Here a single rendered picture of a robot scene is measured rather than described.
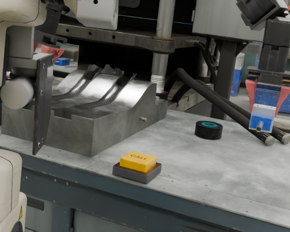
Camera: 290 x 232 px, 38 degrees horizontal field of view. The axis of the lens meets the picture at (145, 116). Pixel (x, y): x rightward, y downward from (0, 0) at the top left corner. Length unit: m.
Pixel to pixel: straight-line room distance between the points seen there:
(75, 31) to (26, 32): 1.20
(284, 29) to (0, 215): 0.65
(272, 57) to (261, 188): 0.28
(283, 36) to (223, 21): 0.80
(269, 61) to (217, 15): 0.81
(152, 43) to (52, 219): 0.85
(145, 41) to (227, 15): 0.34
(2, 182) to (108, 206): 0.37
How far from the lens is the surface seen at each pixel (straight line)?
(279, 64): 0.94
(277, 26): 0.93
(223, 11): 1.72
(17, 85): 0.67
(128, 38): 1.78
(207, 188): 0.89
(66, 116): 1.04
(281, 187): 0.97
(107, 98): 1.18
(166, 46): 1.63
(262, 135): 1.27
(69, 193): 1.01
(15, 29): 0.71
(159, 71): 1.66
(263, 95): 4.70
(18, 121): 1.07
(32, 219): 1.12
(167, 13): 1.65
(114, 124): 1.05
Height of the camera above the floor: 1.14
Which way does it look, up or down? 14 degrees down
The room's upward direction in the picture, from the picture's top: 7 degrees clockwise
